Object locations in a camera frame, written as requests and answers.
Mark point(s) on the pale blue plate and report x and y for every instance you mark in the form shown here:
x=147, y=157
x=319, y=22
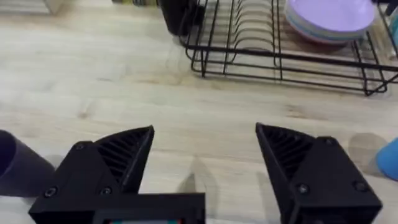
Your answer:
x=298, y=28

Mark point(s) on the dark purple cup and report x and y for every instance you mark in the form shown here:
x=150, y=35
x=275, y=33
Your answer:
x=21, y=171

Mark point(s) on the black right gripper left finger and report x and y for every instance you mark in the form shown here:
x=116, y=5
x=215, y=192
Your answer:
x=93, y=168

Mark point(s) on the teal cup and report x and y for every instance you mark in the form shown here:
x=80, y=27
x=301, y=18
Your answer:
x=395, y=26

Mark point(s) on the blue cup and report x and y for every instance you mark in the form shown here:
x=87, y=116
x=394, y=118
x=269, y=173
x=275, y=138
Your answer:
x=388, y=160

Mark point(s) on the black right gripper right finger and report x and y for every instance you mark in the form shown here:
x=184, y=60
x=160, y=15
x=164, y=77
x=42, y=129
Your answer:
x=323, y=180

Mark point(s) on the black cutlery holder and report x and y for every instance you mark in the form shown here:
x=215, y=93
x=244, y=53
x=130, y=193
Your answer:
x=177, y=15

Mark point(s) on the purple plate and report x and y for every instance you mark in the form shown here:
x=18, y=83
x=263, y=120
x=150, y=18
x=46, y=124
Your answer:
x=332, y=14

